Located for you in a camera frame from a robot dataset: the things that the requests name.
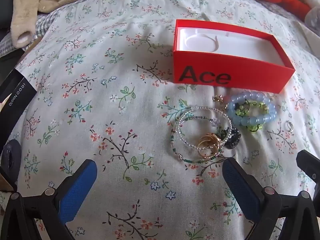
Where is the floral bedsheet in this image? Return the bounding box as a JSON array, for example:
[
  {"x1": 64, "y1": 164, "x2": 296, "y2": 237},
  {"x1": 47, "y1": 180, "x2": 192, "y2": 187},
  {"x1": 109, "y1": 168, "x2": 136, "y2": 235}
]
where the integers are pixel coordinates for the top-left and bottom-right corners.
[{"x1": 0, "y1": 0, "x2": 320, "y2": 240}]

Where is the blue bead bracelet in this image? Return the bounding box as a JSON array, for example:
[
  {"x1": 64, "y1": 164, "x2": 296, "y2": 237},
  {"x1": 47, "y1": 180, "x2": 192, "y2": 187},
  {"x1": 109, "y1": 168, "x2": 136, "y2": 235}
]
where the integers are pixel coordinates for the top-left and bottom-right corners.
[{"x1": 227, "y1": 92, "x2": 277, "y2": 127}]

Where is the red cardboard box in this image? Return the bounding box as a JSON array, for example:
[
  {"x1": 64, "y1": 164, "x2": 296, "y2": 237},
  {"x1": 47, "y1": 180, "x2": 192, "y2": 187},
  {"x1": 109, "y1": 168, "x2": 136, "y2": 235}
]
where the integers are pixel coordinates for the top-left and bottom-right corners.
[{"x1": 172, "y1": 19, "x2": 296, "y2": 93}]

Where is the black hair claw clip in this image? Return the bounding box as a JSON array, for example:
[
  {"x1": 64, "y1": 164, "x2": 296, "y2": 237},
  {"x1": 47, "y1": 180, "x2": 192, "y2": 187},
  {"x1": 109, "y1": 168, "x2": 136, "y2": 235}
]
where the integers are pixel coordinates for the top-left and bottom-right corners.
[{"x1": 220, "y1": 127, "x2": 242, "y2": 148}]

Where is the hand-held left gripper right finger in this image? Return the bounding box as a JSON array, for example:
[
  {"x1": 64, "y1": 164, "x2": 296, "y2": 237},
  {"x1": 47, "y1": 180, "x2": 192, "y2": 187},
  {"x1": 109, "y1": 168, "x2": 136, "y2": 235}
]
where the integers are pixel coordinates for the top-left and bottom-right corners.
[{"x1": 222, "y1": 157, "x2": 320, "y2": 240}]

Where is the green seed bead bracelet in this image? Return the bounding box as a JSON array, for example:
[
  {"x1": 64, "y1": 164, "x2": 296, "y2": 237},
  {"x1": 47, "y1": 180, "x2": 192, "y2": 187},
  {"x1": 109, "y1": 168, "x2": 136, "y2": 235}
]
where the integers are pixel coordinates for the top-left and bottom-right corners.
[{"x1": 170, "y1": 115, "x2": 225, "y2": 161}]

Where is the clear bead bracelet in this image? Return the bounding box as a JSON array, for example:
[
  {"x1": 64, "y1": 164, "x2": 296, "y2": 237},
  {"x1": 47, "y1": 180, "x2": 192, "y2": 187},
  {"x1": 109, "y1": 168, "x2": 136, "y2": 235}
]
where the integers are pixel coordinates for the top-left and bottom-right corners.
[{"x1": 178, "y1": 106, "x2": 232, "y2": 147}]

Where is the chunky gold ring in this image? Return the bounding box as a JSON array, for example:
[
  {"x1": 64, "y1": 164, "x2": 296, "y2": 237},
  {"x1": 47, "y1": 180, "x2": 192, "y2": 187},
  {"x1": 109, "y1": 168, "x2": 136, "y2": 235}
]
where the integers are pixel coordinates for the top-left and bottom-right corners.
[{"x1": 197, "y1": 133, "x2": 224, "y2": 155}]

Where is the dark round object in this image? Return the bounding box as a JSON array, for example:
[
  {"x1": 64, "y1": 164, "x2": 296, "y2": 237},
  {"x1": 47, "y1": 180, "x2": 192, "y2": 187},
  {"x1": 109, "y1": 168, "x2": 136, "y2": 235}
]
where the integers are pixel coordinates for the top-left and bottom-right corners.
[{"x1": 0, "y1": 140, "x2": 22, "y2": 180}]

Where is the green bead cord bracelet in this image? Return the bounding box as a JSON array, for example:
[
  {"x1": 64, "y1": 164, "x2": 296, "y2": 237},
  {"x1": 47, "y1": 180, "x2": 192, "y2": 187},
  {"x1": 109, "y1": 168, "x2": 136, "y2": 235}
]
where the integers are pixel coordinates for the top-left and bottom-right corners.
[{"x1": 224, "y1": 95, "x2": 270, "y2": 132}]

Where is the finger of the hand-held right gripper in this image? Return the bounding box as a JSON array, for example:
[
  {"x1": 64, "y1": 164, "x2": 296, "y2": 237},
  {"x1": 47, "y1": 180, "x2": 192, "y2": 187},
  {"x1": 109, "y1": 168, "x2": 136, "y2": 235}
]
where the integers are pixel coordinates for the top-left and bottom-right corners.
[{"x1": 296, "y1": 150, "x2": 320, "y2": 198}]

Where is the black cardboard box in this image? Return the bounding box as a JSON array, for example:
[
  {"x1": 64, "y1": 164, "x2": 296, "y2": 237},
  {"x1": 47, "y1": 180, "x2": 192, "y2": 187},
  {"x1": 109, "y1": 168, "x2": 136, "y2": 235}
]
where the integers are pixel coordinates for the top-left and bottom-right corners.
[{"x1": 0, "y1": 69, "x2": 37, "y2": 153}]

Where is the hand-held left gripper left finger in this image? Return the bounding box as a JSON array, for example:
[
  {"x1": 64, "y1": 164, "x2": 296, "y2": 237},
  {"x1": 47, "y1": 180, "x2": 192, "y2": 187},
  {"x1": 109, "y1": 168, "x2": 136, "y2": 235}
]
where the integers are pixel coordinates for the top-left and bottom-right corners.
[{"x1": 4, "y1": 159, "x2": 98, "y2": 240}]

